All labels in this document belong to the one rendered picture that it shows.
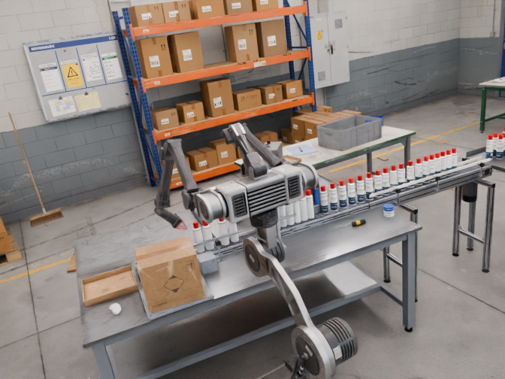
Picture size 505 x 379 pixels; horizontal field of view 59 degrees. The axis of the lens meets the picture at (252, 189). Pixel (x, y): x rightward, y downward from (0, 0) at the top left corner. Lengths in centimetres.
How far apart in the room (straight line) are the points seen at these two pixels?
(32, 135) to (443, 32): 815
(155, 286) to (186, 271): 18
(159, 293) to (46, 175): 473
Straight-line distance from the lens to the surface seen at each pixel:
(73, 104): 669
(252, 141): 245
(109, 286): 285
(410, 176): 349
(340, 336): 197
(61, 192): 702
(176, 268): 236
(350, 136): 475
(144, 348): 330
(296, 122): 707
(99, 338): 246
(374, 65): 932
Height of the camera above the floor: 222
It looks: 21 degrees down
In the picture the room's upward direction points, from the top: 8 degrees counter-clockwise
